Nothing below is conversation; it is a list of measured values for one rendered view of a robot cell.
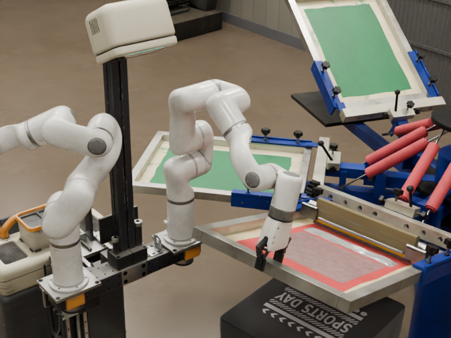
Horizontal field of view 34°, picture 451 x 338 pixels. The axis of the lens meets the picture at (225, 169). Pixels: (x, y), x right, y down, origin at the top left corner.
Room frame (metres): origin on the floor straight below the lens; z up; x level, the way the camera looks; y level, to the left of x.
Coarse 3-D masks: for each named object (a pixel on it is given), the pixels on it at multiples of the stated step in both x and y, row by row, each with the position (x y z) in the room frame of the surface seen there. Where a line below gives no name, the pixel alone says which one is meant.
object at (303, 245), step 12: (300, 228) 2.30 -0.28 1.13; (324, 228) 2.36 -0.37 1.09; (240, 240) 2.05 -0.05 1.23; (252, 240) 2.08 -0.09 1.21; (300, 240) 2.16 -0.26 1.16; (312, 240) 2.19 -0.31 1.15; (324, 240) 2.21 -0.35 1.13; (348, 240) 2.27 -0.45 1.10; (264, 252) 1.98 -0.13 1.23; (288, 252) 2.02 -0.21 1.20; (300, 252) 2.04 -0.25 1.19; (312, 252) 2.06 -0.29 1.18; (324, 252) 2.09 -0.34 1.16; (288, 264) 1.91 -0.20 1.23
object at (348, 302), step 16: (208, 224) 2.06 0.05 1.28; (224, 224) 2.09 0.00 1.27; (240, 224) 2.13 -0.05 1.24; (256, 224) 2.20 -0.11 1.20; (208, 240) 1.96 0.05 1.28; (224, 240) 1.93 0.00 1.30; (240, 256) 1.88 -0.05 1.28; (256, 256) 1.85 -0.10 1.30; (272, 272) 1.80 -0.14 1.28; (288, 272) 1.77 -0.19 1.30; (400, 272) 1.94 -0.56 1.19; (416, 272) 1.97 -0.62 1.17; (304, 288) 1.72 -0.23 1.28; (320, 288) 1.70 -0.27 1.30; (368, 288) 1.75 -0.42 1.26; (384, 288) 1.79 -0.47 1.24; (400, 288) 1.87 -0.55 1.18; (336, 304) 1.65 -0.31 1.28; (352, 304) 1.64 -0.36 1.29
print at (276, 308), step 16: (288, 288) 2.17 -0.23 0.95; (272, 304) 2.08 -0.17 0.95; (288, 304) 2.08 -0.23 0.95; (304, 304) 2.08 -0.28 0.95; (320, 304) 2.08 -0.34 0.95; (288, 320) 1.99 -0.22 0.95; (304, 320) 1.99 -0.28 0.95; (320, 320) 2.00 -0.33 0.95; (336, 320) 2.00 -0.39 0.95; (352, 320) 2.00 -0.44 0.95; (320, 336) 1.91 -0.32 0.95; (336, 336) 1.91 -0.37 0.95
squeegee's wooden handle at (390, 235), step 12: (324, 204) 2.37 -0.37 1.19; (336, 204) 2.36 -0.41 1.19; (324, 216) 2.36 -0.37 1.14; (336, 216) 2.33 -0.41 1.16; (348, 216) 2.30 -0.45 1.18; (360, 216) 2.28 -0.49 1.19; (348, 228) 2.29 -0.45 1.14; (360, 228) 2.26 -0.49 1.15; (372, 228) 2.24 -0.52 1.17; (384, 228) 2.21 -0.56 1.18; (396, 228) 2.20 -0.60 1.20; (384, 240) 2.20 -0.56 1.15; (396, 240) 2.17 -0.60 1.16; (408, 240) 2.15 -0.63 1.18
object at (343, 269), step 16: (320, 256) 2.04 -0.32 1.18; (336, 256) 2.07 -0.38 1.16; (352, 256) 2.10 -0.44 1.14; (304, 272) 1.87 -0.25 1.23; (320, 272) 1.89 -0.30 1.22; (336, 272) 1.92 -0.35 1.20; (352, 272) 1.95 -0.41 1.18; (368, 272) 1.97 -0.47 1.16; (384, 272) 2.00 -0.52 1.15; (336, 288) 1.79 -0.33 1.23
